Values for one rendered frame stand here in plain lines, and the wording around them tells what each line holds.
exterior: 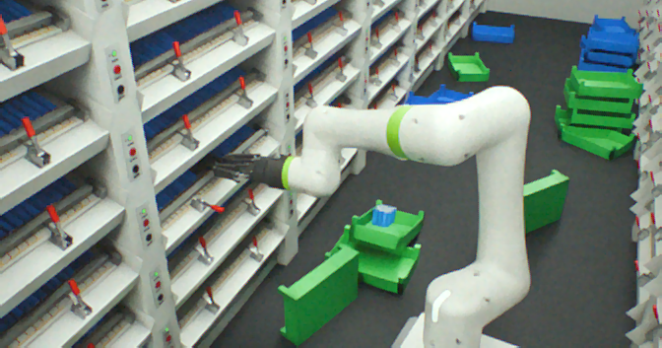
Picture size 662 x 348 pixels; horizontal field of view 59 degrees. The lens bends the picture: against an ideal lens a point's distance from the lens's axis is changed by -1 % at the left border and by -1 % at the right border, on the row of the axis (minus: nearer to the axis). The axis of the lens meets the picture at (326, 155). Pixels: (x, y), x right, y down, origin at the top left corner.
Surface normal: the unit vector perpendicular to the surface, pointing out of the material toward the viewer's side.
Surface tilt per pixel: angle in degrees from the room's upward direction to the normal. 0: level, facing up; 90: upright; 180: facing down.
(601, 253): 0
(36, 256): 23
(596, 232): 0
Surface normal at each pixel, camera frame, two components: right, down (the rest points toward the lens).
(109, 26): 0.91, 0.22
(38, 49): 0.35, -0.72
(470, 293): 0.14, -0.77
